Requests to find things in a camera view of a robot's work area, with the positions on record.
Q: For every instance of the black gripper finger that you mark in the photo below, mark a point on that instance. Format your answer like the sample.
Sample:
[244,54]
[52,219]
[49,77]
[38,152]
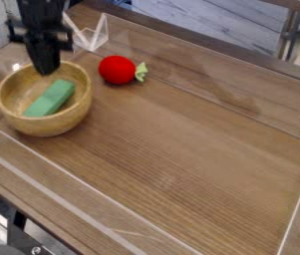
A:
[43,52]

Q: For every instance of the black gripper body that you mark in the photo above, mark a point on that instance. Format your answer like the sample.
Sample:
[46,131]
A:
[41,19]

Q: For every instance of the green rectangular block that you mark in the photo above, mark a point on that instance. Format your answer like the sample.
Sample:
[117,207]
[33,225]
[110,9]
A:
[52,100]

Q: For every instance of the brown wooden bowl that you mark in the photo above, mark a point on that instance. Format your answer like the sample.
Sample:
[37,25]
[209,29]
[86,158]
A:
[23,86]

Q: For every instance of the red plush strawberry toy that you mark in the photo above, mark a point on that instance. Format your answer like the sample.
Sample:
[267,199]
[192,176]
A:
[120,71]

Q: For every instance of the metal table leg background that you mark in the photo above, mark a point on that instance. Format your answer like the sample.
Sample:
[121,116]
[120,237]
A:
[288,48]

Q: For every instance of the clear acrylic corner bracket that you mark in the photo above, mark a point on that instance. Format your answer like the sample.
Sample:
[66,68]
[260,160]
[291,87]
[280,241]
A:
[90,39]

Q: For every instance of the clear acrylic barrier wall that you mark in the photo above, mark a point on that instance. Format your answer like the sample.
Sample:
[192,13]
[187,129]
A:
[93,224]

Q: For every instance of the black table leg bracket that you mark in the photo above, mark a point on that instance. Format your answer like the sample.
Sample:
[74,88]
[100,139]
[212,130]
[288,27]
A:
[21,243]

